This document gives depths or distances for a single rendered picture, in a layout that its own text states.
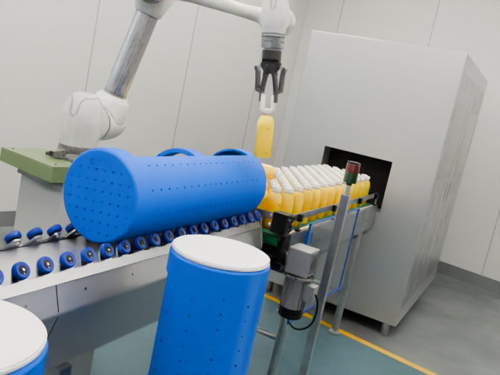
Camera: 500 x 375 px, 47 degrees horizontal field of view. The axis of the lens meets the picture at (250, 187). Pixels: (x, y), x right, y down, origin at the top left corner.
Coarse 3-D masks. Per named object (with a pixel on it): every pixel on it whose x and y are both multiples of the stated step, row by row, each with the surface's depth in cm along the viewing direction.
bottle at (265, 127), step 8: (264, 120) 220; (272, 120) 222; (264, 128) 220; (272, 128) 222; (256, 136) 223; (264, 136) 221; (272, 136) 223; (256, 144) 223; (264, 144) 221; (256, 152) 223; (264, 152) 222
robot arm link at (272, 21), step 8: (264, 0) 213; (272, 0) 210; (280, 0) 210; (264, 8) 212; (272, 8) 210; (280, 8) 210; (288, 8) 213; (264, 16) 212; (272, 16) 211; (280, 16) 211; (288, 16) 214; (264, 24) 213; (272, 24) 211; (280, 24) 212; (288, 24) 216; (264, 32) 214; (272, 32) 212; (280, 32) 213
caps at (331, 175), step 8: (288, 168) 332; (304, 168) 347; (312, 168) 368; (320, 168) 378; (328, 168) 382; (336, 168) 387; (288, 176) 303; (296, 176) 315; (312, 176) 330; (320, 176) 324; (328, 176) 334; (336, 176) 355; (360, 176) 367; (368, 176) 378; (296, 184) 275; (304, 184) 286; (312, 184) 297
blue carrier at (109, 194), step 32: (96, 160) 167; (128, 160) 164; (160, 160) 178; (192, 160) 194; (224, 160) 213; (256, 160) 237; (64, 192) 173; (96, 192) 167; (128, 192) 162; (160, 192) 171; (192, 192) 187; (224, 192) 206; (256, 192) 230; (96, 224) 168; (128, 224) 163; (160, 224) 177; (192, 224) 201
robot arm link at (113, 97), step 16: (160, 0) 235; (144, 16) 239; (160, 16) 241; (128, 32) 242; (144, 32) 241; (128, 48) 242; (144, 48) 245; (128, 64) 243; (112, 80) 245; (128, 80) 246; (112, 96) 245; (112, 112) 245; (112, 128) 246
